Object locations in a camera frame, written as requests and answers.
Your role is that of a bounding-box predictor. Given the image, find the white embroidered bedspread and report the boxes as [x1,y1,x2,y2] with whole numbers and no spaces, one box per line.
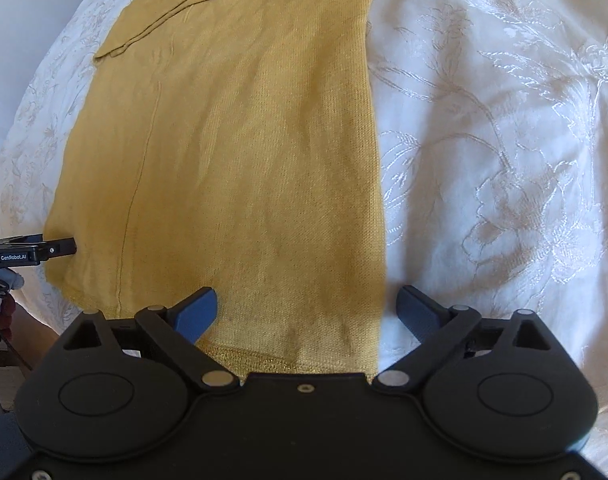
[0,0,608,466]

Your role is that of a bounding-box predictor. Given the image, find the mustard yellow knit sweater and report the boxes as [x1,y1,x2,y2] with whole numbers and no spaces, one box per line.
[45,0,385,374]

